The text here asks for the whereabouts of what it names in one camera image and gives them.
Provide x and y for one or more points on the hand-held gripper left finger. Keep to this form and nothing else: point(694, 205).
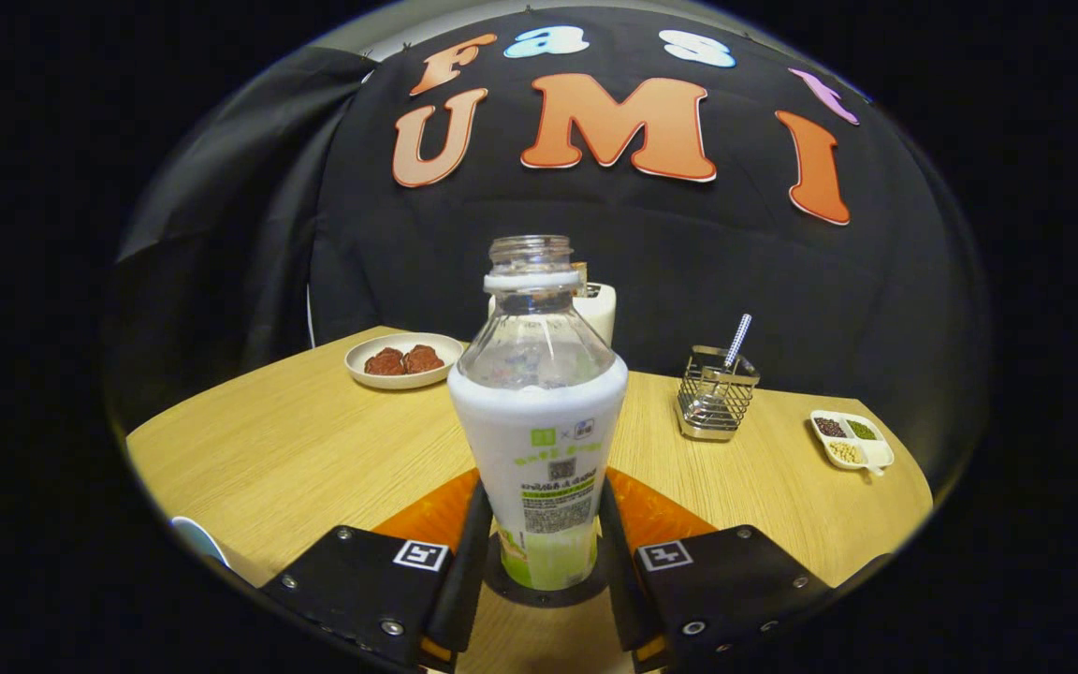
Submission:
point(361, 585)

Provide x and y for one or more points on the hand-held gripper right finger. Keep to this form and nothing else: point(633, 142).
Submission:
point(726, 585)

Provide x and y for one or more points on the white cup with blue inside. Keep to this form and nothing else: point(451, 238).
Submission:
point(197, 541)

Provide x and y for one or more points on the dark brown round coaster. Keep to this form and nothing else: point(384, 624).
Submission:
point(548, 597)

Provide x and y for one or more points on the clear juice bottle white label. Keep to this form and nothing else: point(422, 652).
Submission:
point(539, 431)

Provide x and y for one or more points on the wooden table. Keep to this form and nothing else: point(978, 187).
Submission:
point(314, 449)

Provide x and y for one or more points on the white divided dish with beans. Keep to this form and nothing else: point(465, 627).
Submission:
point(852, 442)

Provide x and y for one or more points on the white oval plate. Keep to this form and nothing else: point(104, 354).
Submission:
point(403, 382)

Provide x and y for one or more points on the red-brown snack piece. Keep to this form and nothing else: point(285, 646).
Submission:
point(385, 362)
point(424, 359)

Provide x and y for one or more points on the striped straw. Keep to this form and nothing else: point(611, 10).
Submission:
point(738, 339)

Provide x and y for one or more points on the white toaster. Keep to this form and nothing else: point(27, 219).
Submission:
point(600, 314)

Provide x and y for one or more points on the black backdrop cloth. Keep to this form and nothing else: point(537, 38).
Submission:
point(689, 262)

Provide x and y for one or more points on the brown toast slice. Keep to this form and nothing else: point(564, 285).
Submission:
point(580, 274)

